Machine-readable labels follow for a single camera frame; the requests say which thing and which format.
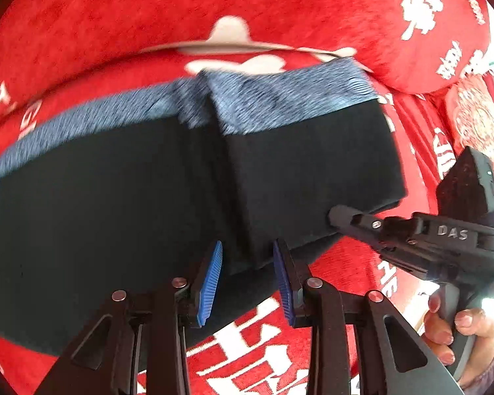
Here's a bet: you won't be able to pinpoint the red blanket white characters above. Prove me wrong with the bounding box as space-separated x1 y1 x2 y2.
0 51 455 394

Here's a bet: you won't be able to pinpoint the black pants blue waistband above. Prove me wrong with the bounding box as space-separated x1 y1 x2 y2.
0 59 406 355

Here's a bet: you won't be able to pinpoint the right hand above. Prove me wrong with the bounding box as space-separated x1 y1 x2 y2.
422 289 494 389

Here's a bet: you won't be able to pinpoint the red pillow white characters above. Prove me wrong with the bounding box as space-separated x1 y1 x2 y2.
0 0 492 133

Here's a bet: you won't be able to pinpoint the black camera box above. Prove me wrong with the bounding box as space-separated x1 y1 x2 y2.
436 146 494 225

